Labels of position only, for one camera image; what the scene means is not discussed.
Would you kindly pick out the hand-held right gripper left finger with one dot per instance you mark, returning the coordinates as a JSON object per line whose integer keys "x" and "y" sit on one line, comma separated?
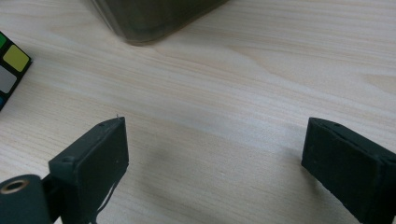
{"x": 93, "y": 168}

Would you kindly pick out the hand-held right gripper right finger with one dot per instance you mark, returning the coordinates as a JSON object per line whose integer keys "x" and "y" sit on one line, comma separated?
{"x": 348, "y": 165}

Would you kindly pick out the multicoloured puzzle cube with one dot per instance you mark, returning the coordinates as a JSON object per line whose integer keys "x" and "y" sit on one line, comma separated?
{"x": 15, "y": 58}

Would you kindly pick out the dark translucent plastic container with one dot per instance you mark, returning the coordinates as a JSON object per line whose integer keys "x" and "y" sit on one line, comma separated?
{"x": 149, "y": 21}

